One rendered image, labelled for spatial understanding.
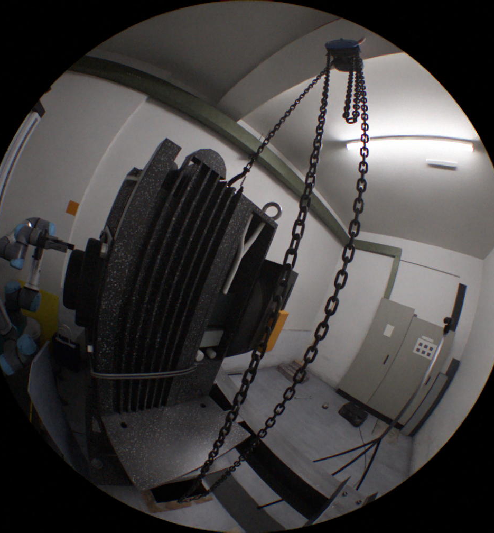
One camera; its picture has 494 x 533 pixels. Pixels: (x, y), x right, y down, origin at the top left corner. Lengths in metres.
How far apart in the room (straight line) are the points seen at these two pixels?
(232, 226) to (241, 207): 0.06
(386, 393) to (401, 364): 0.49
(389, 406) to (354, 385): 0.73
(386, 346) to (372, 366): 0.37
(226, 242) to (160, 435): 0.59
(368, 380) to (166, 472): 2.92
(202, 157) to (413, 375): 3.18
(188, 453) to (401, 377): 2.87
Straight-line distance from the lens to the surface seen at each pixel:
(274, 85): 1.54
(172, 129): 1.81
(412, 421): 3.39
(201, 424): 0.69
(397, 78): 1.55
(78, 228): 1.67
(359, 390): 3.22
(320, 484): 1.07
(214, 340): 0.61
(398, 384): 3.13
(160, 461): 0.59
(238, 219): 0.46
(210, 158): 0.41
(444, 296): 3.36
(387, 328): 3.01
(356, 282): 3.44
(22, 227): 1.01
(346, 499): 1.11
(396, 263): 3.30
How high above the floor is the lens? 1.45
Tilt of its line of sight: level
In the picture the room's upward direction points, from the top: 22 degrees clockwise
